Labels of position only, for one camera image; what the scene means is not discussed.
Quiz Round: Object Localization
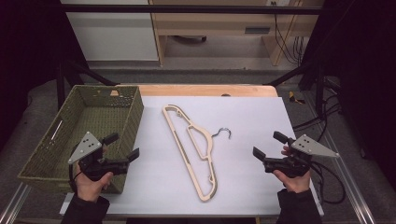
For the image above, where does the white table sheet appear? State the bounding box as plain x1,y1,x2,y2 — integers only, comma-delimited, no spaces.
59,95,325,217

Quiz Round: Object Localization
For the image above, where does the black curtain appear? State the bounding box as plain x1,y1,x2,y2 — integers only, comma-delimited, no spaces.
304,0,396,188
0,0,90,150

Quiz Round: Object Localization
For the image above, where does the black hanging cable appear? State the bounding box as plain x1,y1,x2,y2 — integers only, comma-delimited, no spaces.
273,1,297,64
293,35,305,64

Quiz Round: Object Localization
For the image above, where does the green woven basket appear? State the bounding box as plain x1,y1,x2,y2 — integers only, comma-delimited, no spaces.
18,84,145,194

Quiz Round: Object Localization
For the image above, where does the person's right hand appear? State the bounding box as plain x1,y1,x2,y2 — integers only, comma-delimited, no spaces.
273,169,312,194

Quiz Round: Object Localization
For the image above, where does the person's left hand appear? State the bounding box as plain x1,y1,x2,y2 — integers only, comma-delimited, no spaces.
75,170,115,203

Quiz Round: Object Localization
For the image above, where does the black metal crossbar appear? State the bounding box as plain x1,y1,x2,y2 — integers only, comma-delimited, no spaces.
60,4,325,15

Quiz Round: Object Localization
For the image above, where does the aluminium frame rail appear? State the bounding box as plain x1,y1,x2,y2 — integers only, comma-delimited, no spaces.
0,183,32,224
306,92,377,224

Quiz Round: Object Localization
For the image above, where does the yellow and black tool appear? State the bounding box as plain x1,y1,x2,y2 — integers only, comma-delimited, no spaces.
289,91,306,105

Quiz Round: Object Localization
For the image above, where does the black floor cable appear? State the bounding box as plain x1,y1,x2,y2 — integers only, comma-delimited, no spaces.
292,92,342,138

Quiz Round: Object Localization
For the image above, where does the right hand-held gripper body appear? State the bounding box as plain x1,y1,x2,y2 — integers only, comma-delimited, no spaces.
262,133,340,179

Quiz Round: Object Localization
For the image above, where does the black metal stand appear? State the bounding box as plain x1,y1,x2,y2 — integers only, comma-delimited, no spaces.
56,59,118,110
264,60,326,119

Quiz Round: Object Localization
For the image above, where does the grey desk handle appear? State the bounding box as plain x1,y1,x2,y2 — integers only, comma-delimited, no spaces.
245,27,271,35

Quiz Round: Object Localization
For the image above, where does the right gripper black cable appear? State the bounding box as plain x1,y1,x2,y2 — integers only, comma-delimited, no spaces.
307,161,347,205

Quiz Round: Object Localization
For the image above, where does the white cabinet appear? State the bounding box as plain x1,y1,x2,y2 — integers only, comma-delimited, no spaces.
60,0,160,62

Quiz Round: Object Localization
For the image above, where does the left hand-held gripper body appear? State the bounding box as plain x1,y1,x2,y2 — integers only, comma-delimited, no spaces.
67,131,130,182

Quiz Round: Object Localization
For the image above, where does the light wooden desk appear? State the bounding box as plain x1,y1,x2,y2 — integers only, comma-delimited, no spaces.
148,0,326,67

